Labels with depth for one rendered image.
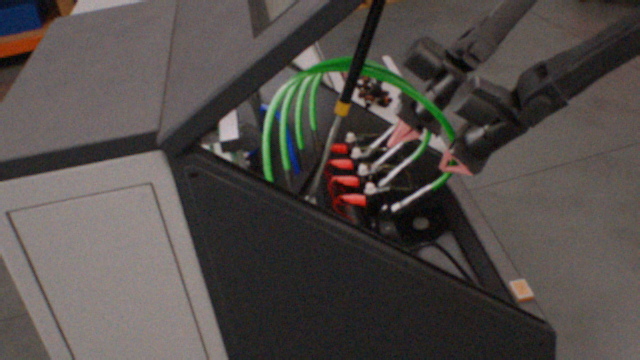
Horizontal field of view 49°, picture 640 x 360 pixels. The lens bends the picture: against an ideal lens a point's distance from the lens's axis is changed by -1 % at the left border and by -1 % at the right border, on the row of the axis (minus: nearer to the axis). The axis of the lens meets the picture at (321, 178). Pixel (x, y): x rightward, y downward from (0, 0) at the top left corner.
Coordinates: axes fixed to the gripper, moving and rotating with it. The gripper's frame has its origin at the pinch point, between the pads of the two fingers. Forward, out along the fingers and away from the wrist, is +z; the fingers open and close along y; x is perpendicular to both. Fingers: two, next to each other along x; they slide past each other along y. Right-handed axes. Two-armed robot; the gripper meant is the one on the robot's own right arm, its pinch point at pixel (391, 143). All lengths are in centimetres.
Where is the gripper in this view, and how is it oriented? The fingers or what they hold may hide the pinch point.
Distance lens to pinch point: 144.2
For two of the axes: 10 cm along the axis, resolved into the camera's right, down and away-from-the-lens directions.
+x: -1.3, 5.3, -8.4
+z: -5.9, 6.4, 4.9
